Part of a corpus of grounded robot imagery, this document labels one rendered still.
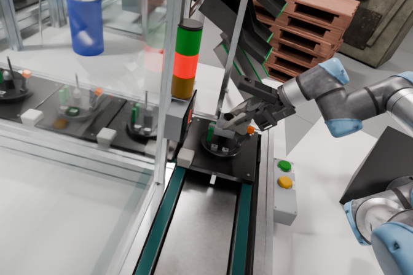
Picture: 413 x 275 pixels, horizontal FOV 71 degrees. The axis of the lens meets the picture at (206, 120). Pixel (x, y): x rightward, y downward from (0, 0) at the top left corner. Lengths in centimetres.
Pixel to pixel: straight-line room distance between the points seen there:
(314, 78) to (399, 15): 402
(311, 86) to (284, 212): 35
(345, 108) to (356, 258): 46
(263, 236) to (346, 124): 35
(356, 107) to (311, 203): 42
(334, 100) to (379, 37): 411
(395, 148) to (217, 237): 65
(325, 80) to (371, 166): 43
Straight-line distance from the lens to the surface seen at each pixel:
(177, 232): 80
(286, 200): 89
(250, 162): 93
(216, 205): 87
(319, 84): 78
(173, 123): 61
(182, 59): 57
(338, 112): 76
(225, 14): 99
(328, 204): 109
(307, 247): 96
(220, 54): 104
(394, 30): 479
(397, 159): 112
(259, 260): 76
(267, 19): 346
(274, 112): 85
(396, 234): 49
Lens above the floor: 161
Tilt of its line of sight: 38 degrees down
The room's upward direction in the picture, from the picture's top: 12 degrees clockwise
